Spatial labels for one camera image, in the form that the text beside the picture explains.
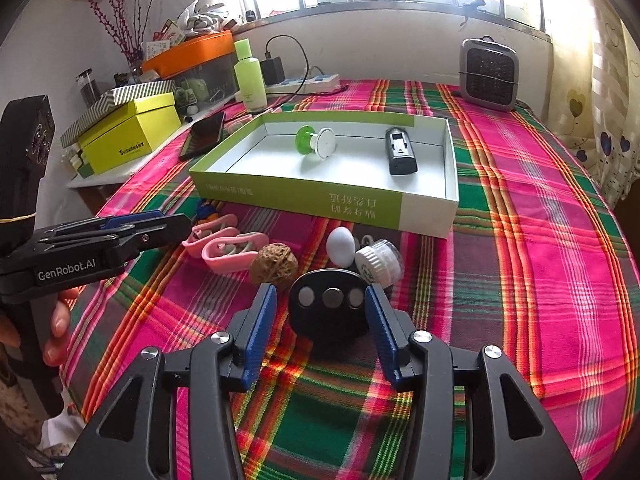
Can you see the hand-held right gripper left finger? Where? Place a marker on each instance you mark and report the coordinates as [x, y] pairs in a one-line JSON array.
[[262, 330]]

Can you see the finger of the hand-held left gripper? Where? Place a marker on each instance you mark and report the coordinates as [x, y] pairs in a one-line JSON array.
[[135, 219], [160, 232]]

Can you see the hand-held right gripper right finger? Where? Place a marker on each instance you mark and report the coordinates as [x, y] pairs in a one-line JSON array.
[[382, 330]]

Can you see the black white round device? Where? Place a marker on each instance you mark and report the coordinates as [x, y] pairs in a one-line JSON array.
[[330, 320]]

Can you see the brown walnut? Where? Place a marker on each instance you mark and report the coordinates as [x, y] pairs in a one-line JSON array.
[[272, 265]]

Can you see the pink plastic clip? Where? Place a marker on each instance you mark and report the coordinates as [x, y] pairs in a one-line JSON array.
[[225, 261], [235, 124], [212, 223]]

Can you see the white egg-shaped knob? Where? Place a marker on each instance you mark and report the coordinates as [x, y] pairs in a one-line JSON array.
[[341, 247]]

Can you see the green white cardboard box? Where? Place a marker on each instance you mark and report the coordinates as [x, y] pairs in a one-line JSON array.
[[300, 195]]

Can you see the person's left hand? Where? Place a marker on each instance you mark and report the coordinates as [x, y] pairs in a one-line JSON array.
[[60, 322]]

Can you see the blue orange toy figure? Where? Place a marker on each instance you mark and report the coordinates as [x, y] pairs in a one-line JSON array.
[[206, 210]]

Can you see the yellow green cardboard box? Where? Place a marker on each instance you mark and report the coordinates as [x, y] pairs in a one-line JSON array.
[[130, 140]]

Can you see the striped gift box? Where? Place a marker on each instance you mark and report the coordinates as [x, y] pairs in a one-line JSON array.
[[100, 110]]

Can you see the dark glass jar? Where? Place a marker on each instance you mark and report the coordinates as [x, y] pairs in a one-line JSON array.
[[90, 90]]

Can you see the black smartphone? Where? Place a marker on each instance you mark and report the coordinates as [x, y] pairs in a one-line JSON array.
[[202, 137]]

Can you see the pink green plaid tablecloth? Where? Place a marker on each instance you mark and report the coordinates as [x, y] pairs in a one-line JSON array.
[[525, 260]]

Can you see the glass tank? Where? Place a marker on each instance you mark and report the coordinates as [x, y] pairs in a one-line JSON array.
[[215, 77]]

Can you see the red berry branches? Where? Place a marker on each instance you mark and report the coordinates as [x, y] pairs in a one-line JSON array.
[[117, 15]]

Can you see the green white spool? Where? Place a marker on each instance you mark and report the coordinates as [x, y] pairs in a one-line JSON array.
[[306, 139]]

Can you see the orange tank lid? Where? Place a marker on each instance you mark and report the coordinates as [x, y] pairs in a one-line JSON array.
[[195, 52]]

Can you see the light green bottle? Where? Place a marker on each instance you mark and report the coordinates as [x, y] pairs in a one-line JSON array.
[[250, 80]]

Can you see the black rectangular device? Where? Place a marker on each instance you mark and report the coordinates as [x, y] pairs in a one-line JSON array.
[[399, 152]]

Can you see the printed paper packets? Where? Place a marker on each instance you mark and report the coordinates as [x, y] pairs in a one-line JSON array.
[[162, 40]]

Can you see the black charger plug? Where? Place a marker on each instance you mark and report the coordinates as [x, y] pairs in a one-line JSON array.
[[274, 70]]

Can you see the white plastic bag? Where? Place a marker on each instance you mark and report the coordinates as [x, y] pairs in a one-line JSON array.
[[202, 17]]

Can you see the white blue power strip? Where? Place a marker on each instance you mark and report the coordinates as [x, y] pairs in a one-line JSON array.
[[312, 82]]

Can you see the grey space heater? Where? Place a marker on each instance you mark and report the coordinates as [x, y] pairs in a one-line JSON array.
[[490, 75]]

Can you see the floral curtain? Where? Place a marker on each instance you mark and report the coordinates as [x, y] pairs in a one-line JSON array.
[[610, 110]]

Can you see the black window latch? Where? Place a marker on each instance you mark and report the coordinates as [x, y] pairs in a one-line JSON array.
[[475, 7]]

